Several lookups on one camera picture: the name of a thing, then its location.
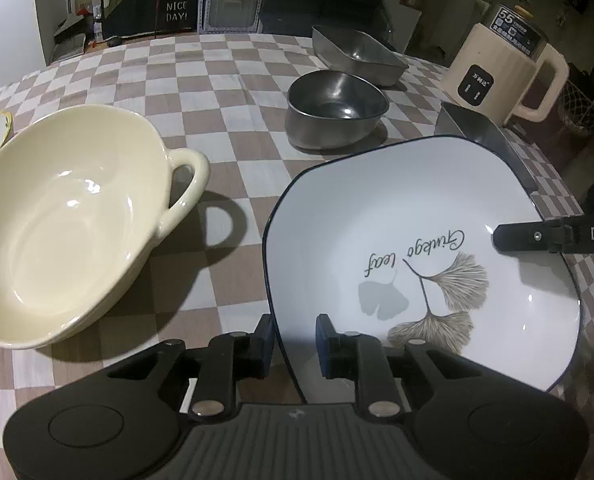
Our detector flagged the cream electric kettle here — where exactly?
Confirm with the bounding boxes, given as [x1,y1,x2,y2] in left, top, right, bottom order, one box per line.
[439,2,570,126]

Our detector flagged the black lettered sign board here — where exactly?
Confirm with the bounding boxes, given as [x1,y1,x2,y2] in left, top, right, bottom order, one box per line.
[101,0,200,41]

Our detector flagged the cream ceramic bowl with handles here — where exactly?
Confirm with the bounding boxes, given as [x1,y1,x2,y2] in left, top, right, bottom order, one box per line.
[0,105,212,351]

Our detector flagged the net basket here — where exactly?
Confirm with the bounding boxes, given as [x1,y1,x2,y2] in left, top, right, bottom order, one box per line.
[559,77,594,148]

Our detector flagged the dark cloth covered chair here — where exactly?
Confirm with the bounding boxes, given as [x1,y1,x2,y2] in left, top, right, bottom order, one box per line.
[262,0,392,51]

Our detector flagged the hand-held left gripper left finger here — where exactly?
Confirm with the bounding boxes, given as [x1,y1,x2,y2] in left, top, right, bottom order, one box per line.
[104,314,278,421]

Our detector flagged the rectangular steel tray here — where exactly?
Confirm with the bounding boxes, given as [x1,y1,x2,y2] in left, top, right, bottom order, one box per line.
[434,101,538,193]
[311,25,410,88]

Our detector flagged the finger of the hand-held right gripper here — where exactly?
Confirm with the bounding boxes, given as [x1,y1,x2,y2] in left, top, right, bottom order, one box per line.
[492,216,578,257]

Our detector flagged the brown white checkered tablecloth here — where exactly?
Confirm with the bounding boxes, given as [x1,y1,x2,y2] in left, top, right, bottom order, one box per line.
[0,32,594,480]

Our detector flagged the round steel bowl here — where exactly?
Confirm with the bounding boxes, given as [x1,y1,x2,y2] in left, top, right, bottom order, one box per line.
[284,71,390,151]

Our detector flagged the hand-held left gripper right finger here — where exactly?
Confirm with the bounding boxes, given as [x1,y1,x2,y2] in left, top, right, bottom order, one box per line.
[316,314,482,420]

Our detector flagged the pile of grey flat boxes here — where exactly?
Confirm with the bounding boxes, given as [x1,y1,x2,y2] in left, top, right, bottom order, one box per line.
[52,10,102,56]

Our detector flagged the white leaf print square plate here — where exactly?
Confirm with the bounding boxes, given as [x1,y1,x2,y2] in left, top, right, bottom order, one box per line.
[262,135,584,393]

